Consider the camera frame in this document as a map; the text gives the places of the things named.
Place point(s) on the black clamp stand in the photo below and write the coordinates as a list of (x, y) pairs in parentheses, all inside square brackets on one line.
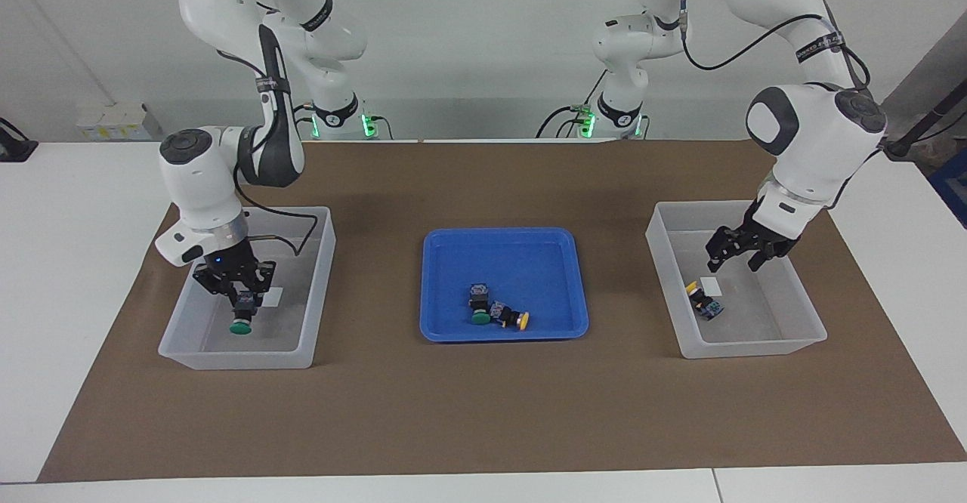
[(13, 146)]

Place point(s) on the blue crate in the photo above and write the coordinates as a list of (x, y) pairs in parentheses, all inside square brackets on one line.
[(953, 186)]

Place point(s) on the green push button switch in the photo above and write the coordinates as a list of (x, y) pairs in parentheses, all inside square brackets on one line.
[(479, 303), (241, 328)]

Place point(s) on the brown table mat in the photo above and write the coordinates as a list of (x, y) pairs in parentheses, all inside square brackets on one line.
[(483, 412)]

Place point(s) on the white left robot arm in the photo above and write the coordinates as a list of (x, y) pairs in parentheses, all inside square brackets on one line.
[(816, 133)]

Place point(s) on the translucent white plastic box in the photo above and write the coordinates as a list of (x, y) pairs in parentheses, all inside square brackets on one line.
[(302, 329), (778, 322)]

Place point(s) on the small white paper label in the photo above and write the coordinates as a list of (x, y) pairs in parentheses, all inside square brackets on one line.
[(710, 286), (273, 297)]

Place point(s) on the white socket box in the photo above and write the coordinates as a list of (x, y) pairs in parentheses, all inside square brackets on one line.
[(113, 121)]

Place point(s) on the yellow push button switch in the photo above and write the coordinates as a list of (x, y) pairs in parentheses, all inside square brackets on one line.
[(706, 305), (520, 321)]

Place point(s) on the blue plastic tray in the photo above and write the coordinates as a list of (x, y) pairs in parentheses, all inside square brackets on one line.
[(498, 261)]

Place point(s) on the black tripod pole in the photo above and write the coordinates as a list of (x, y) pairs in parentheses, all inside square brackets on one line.
[(925, 121)]

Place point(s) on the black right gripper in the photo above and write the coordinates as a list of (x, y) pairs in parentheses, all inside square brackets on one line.
[(230, 265)]

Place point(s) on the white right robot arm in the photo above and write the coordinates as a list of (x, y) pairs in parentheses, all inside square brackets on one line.
[(196, 178)]

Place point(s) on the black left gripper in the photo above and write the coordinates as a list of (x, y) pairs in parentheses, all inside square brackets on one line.
[(767, 235)]

